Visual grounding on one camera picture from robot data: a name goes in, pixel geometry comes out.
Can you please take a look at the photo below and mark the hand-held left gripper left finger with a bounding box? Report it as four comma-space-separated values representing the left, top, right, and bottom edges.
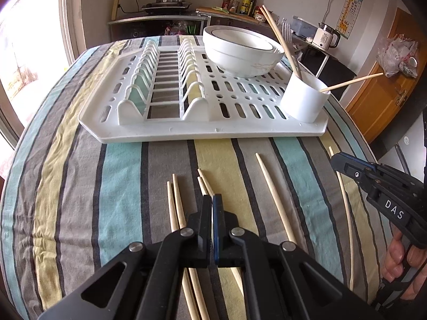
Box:
37, 194, 213, 320

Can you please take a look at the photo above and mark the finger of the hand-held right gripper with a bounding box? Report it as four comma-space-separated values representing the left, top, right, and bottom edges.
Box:
331, 159, 375, 194
334, 152, 381, 174

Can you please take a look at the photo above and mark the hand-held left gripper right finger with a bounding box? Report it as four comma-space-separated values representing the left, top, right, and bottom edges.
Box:
213, 193, 385, 320

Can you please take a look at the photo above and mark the light wooden chopstick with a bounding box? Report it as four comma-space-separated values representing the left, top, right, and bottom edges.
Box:
197, 168, 215, 197
261, 5, 298, 78
319, 72, 384, 93
329, 146, 355, 291
264, 5, 302, 80

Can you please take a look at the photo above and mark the white cup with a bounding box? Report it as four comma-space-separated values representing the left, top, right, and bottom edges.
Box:
280, 73, 331, 123

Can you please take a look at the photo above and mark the metal fork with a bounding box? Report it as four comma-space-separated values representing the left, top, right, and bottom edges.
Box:
281, 23, 302, 79

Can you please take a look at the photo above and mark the person's right hand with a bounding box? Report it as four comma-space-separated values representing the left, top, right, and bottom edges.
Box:
381, 233, 427, 303

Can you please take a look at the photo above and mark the wooden door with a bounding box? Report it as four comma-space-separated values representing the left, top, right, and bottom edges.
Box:
345, 7, 427, 144

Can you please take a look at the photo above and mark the white plastic dish rack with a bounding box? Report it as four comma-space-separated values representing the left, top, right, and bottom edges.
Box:
78, 36, 329, 145

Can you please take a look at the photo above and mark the black panel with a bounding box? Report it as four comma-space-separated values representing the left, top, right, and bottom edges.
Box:
302, 45, 357, 85

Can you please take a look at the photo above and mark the striped tablecloth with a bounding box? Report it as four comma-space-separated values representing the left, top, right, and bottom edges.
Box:
0, 35, 401, 320

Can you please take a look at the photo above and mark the hanging plastic bag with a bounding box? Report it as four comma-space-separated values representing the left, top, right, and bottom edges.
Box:
377, 33, 419, 79

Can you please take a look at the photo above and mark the white electric kettle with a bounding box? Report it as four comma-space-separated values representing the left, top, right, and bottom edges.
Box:
312, 23, 341, 50

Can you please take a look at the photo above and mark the translucent water container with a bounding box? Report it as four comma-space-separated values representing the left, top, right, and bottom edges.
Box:
293, 15, 317, 39

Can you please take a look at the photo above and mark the large white bowl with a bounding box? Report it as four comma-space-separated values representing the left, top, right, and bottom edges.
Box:
202, 25, 285, 78

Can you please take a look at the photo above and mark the small white bowl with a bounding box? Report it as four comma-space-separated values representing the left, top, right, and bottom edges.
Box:
210, 28, 283, 54

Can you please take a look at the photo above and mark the wooden cutting board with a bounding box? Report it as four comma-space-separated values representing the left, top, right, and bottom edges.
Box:
195, 6, 267, 24

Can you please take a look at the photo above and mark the metal stove stand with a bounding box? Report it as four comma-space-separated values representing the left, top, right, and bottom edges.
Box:
107, 13, 208, 42

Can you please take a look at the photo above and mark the black induction cooker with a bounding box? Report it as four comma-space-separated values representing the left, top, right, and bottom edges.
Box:
141, 2, 193, 14

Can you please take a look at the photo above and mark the giraffe wall poster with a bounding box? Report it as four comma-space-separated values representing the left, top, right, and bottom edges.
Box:
335, 0, 363, 39

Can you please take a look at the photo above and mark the sliding window frame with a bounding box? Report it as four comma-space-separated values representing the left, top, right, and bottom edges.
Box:
0, 0, 87, 147

